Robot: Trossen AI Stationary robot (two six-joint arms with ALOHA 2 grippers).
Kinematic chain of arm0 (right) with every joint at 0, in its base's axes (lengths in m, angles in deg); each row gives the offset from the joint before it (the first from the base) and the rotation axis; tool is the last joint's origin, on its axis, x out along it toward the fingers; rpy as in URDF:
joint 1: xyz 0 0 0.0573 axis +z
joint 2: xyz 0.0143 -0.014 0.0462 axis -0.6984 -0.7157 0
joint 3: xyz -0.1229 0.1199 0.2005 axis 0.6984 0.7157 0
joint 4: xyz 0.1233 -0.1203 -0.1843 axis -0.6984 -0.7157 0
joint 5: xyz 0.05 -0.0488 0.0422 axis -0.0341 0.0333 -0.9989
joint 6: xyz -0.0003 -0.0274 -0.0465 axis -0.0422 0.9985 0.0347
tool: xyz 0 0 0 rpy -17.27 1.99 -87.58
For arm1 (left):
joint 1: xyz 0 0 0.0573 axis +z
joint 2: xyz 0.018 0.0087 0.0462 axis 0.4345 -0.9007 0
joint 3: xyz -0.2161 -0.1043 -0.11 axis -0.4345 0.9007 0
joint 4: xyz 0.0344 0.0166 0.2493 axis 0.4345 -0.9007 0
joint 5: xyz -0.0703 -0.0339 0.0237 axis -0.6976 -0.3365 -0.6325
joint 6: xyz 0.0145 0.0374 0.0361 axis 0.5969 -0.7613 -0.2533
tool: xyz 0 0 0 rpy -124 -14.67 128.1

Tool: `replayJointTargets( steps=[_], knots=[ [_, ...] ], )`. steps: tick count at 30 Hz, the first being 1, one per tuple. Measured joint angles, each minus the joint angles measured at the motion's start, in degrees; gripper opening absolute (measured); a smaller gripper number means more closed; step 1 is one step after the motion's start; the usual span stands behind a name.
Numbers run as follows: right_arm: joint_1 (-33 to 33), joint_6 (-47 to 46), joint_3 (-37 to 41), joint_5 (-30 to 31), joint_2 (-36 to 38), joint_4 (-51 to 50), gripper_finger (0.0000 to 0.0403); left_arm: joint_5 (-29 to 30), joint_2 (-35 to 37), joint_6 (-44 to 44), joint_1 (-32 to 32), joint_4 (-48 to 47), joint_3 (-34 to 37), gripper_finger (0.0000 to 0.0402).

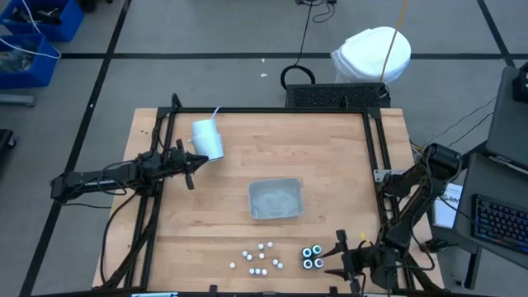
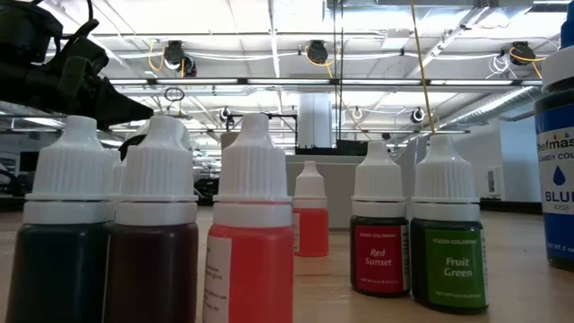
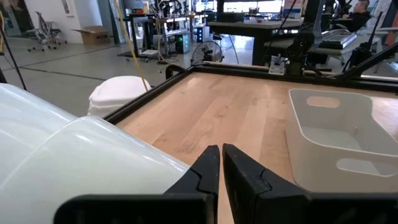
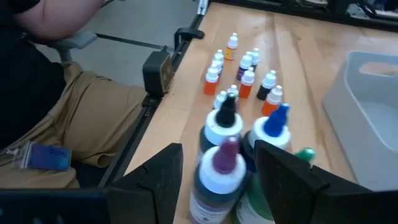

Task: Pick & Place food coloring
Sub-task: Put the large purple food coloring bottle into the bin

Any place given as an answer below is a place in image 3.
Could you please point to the grey side desk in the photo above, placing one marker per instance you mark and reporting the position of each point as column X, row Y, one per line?
column 280, row 43

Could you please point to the black aluminium table frame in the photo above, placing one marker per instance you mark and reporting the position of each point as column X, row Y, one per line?
column 248, row 71

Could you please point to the grey plastic bin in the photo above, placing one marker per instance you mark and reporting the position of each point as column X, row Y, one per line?
column 311, row 161

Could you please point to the silver metal mounting bracket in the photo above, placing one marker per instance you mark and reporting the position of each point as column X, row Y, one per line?
column 278, row 66

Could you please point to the open cardboard box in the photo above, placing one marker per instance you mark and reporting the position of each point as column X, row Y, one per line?
column 93, row 35

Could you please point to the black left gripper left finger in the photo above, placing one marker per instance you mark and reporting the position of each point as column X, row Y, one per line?
column 192, row 202

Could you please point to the black floor fan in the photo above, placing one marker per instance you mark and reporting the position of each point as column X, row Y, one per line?
column 206, row 53

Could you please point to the black computer tower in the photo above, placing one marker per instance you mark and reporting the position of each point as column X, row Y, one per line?
column 183, row 43

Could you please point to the white bagged trash bin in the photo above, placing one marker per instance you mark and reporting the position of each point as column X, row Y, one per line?
column 115, row 96

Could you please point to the grey office chair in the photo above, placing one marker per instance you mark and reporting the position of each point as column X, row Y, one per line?
column 46, row 31

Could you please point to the cluttered equipment workbench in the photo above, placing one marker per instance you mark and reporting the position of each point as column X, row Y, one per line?
column 168, row 21

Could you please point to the black tripod pole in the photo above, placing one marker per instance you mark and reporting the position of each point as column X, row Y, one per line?
column 12, row 59

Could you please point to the black office desk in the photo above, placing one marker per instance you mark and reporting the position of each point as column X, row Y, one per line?
column 248, row 28

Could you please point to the person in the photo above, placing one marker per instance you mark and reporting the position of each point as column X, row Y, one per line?
column 357, row 17

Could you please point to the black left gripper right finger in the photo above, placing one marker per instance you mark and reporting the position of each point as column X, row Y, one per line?
column 264, row 202

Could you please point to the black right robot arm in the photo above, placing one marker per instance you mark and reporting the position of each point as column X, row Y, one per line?
column 303, row 46

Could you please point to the framed wall poster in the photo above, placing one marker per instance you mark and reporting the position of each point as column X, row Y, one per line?
column 66, row 7

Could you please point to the black backlit keyboard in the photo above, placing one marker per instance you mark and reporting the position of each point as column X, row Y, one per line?
column 337, row 40

